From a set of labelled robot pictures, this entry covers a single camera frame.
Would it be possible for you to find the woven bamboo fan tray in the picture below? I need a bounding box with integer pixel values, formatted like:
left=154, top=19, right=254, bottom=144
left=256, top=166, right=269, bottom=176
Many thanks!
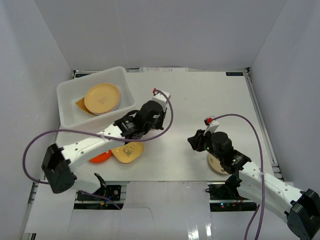
left=75, top=98, right=87, bottom=111

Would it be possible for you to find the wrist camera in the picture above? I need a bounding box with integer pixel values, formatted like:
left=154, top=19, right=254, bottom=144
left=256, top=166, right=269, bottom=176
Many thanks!
left=151, top=88, right=171, bottom=112
left=203, top=116, right=220, bottom=136

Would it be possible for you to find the yellow round plate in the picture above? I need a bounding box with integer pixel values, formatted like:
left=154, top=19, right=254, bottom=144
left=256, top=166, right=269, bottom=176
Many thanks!
left=84, top=83, right=121, bottom=115

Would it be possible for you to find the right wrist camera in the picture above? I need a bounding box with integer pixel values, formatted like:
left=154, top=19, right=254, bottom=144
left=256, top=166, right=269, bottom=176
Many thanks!
left=203, top=116, right=220, bottom=136

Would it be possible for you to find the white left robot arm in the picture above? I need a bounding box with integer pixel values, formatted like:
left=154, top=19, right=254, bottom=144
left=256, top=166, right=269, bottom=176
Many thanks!
left=41, top=99, right=167, bottom=200

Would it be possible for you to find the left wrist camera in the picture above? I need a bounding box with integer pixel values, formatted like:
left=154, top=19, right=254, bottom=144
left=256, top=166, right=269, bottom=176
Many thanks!
left=151, top=88, right=171, bottom=112

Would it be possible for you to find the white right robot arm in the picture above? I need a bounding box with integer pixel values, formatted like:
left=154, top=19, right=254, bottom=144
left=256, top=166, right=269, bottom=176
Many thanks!
left=187, top=129, right=320, bottom=240

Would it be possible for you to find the yellow square panda plate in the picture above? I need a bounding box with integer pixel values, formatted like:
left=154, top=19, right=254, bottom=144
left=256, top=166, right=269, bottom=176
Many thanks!
left=111, top=142, right=144, bottom=164

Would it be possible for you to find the white plastic bin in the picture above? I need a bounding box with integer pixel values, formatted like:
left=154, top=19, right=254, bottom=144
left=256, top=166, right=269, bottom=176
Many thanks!
left=56, top=66, right=136, bottom=131

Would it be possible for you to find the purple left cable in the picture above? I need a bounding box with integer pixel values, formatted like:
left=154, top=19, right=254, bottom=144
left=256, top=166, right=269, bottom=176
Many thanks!
left=22, top=89, right=175, bottom=210

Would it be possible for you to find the paper sheet at back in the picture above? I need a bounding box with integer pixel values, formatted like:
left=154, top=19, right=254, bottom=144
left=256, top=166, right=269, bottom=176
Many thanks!
left=139, top=67, right=189, bottom=73

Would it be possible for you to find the orange round plate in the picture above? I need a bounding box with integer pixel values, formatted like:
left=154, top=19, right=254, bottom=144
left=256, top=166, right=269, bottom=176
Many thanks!
left=89, top=150, right=112, bottom=164

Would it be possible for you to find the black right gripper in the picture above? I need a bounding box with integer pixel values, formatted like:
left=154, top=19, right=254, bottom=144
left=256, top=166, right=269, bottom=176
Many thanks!
left=187, top=127, right=223, bottom=162

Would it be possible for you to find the beige floral round plate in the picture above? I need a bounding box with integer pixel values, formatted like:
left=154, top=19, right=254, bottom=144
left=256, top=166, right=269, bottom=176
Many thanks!
left=207, top=153, right=229, bottom=175

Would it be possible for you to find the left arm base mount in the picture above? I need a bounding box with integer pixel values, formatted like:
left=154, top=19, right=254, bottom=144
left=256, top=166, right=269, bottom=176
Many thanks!
left=73, top=184, right=124, bottom=210

